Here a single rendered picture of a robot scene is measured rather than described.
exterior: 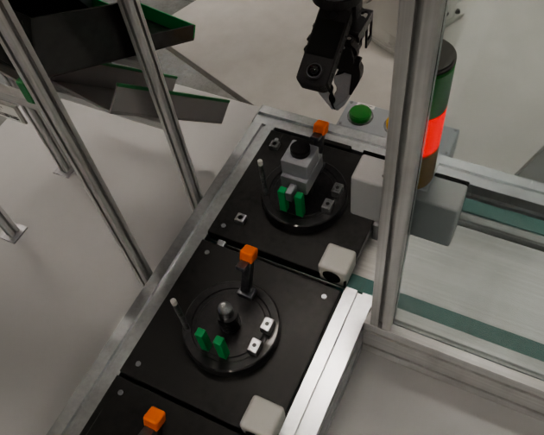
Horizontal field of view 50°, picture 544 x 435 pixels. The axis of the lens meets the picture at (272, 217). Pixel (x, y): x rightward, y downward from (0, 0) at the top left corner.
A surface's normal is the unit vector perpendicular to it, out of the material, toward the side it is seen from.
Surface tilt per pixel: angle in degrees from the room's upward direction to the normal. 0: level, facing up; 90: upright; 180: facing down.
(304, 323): 0
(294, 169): 90
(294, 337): 0
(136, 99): 90
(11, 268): 0
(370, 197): 90
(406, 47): 90
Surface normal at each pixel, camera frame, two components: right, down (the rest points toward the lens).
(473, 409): -0.10, -0.57
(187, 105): 0.80, 0.44
